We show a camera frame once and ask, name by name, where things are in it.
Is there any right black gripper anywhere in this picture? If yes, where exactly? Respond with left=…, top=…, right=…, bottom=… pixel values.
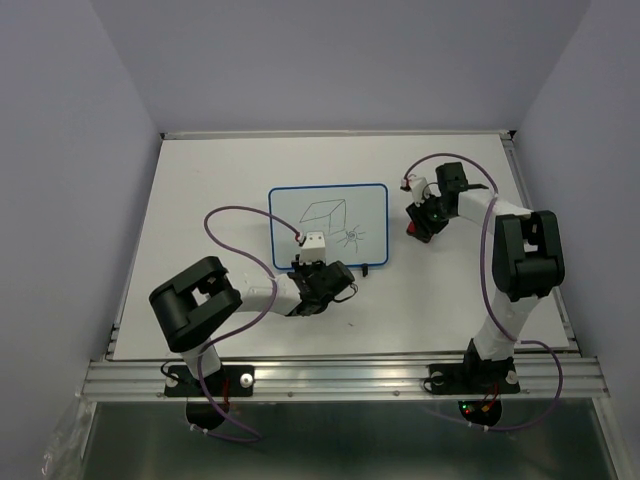
left=404, top=191, right=453, bottom=239

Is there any blue framed whiteboard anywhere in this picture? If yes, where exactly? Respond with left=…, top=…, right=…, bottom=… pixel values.
left=268, top=183, right=390, bottom=267

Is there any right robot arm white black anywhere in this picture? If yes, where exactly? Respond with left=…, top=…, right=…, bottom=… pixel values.
left=401, top=154, right=565, bottom=390

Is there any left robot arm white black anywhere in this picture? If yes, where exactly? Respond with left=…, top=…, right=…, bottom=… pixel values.
left=149, top=256, right=358, bottom=394

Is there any clear plastic sheet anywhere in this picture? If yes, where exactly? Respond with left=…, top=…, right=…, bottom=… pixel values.
left=41, top=394, right=96, bottom=479

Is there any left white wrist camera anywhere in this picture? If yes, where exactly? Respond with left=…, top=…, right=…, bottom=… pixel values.
left=297, top=231, right=326, bottom=265

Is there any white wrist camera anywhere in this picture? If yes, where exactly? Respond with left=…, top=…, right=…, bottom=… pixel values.
left=400, top=173, right=432, bottom=206
left=297, top=231, right=326, bottom=265

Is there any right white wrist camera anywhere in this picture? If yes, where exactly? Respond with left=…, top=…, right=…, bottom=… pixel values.
left=400, top=173, right=432, bottom=206

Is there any aluminium front rail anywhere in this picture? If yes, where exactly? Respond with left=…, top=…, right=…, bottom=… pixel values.
left=81, top=354, right=610, bottom=403

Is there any aluminium rail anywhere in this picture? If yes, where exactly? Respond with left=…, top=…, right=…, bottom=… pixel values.
left=160, top=129, right=517, bottom=141
left=81, top=354, right=610, bottom=403
left=501, top=130, right=581, bottom=356

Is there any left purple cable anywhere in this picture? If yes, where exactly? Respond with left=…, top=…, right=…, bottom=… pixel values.
left=203, top=207, right=306, bottom=444

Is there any purple cable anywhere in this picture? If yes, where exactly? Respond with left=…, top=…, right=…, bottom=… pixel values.
left=203, top=207, right=306, bottom=444
left=403, top=152, right=564, bottom=434

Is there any aluminium back rail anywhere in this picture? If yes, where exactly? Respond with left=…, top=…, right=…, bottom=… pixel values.
left=160, top=129, right=517, bottom=141

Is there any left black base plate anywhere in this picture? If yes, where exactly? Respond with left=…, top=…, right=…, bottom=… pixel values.
left=160, top=364, right=255, bottom=398

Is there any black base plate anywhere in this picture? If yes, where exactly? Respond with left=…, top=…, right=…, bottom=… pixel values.
left=160, top=364, right=255, bottom=398
left=424, top=362, right=521, bottom=396

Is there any aluminium right side rail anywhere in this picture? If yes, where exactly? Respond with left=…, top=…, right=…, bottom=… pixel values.
left=501, top=130, right=581, bottom=356

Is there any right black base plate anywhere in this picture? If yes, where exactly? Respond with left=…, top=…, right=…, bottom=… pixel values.
left=424, top=362, right=521, bottom=396

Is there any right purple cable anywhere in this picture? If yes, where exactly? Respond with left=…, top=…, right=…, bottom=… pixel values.
left=403, top=152, right=564, bottom=434

